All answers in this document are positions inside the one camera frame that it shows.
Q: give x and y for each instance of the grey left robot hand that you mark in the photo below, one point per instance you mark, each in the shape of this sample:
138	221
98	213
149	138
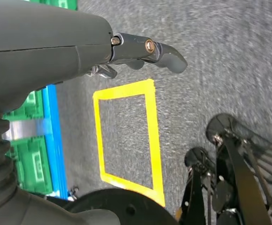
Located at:
32	46

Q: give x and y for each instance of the blue metal shelf rack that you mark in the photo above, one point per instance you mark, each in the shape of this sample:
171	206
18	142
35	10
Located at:
54	139

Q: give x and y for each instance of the green plastic crate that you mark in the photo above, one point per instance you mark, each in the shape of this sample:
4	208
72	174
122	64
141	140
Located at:
65	3
35	161

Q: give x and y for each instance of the yellow floor tape square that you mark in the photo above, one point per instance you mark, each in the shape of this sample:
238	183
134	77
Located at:
153	139

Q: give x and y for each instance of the black round disc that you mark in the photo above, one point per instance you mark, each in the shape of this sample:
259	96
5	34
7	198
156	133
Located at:
138	205

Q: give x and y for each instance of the black robot leg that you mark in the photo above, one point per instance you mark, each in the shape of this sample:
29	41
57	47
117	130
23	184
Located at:
246	192

